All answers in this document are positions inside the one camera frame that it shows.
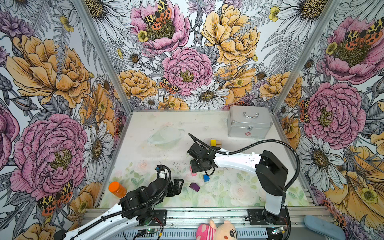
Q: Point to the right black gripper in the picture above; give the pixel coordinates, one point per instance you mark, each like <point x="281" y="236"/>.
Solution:
<point x="193" y="165"/>

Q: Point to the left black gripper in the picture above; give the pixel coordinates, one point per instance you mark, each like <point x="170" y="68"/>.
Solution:
<point x="177" y="189"/>

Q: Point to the pink wood block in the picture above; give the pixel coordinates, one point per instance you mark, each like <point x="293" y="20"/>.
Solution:
<point x="192" y="173"/>

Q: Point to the yellow wood block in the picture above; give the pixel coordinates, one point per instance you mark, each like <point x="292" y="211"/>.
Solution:
<point x="213" y="143"/>

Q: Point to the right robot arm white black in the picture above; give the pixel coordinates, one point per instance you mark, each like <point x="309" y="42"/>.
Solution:
<point x="270" y="171"/>

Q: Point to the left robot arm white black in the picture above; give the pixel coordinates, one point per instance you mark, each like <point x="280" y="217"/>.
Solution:
<point x="134" y="209"/>

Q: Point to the blue wood block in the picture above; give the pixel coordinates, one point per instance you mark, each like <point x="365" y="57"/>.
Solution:
<point x="206" y="178"/>

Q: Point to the purple wood block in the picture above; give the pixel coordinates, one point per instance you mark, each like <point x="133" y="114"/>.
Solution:
<point x="195" y="187"/>

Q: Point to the silver aluminium case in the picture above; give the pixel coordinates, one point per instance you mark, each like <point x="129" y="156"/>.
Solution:
<point x="249" y="122"/>

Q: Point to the pink plush pig toy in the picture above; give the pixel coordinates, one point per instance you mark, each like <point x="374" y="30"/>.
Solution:
<point x="226" y="231"/>

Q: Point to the blue grey cushion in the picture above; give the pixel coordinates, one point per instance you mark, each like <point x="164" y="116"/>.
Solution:
<point x="324" y="228"/>

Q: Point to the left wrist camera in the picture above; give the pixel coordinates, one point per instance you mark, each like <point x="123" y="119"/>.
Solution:
<point x="161" y="172"/>

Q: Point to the aluminium front rail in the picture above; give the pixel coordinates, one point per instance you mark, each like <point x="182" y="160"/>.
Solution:
<point x="182" y="224"/>

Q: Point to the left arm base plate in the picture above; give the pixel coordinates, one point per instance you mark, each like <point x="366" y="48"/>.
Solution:
<point x="153" y="218"/>

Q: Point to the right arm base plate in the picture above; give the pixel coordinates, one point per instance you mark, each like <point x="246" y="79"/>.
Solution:
<point x="255" y="216"/>

